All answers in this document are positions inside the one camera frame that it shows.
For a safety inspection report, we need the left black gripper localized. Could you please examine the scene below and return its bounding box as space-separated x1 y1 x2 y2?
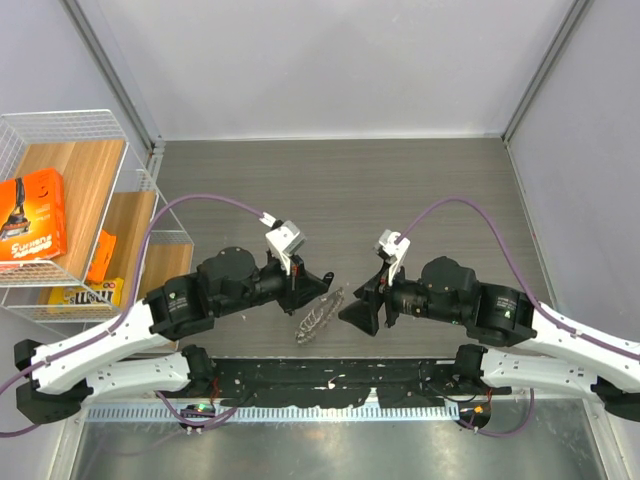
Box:
215 251 330 317

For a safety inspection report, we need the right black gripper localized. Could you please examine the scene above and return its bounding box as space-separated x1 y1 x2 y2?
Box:
339 258 466 336

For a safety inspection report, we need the metal disc with key rings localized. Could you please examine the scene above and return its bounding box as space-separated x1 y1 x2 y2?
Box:
294 287 345 345

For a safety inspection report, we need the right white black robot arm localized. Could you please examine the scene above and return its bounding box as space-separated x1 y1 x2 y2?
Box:
338 256 639 421

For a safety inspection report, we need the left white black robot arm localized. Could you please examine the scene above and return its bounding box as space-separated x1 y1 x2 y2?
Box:
14 247 334 425

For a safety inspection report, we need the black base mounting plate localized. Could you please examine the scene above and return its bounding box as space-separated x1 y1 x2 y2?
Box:
155 355 511 409

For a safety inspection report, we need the small orange packet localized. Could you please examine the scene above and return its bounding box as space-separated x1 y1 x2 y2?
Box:
86 230 117 283

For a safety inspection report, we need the yellow candy bag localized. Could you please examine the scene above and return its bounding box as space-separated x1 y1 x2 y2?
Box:
47 277 124 314

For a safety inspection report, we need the orange product box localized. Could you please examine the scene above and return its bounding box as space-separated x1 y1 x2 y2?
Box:
1 168 67 262

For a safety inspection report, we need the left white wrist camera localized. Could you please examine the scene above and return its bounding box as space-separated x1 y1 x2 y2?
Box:
260 212 306 276

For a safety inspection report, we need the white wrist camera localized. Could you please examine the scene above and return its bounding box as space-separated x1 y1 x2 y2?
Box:
374 229 411 286
260 212 306 276

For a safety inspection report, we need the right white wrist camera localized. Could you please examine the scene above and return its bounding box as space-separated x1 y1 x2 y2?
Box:
374 229 411 286

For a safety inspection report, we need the white slotted cable duct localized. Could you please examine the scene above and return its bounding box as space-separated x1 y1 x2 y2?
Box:
85 402 459 423

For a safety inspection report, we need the white wire shelf rack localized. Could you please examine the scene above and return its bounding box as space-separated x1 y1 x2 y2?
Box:
1 109 194 336

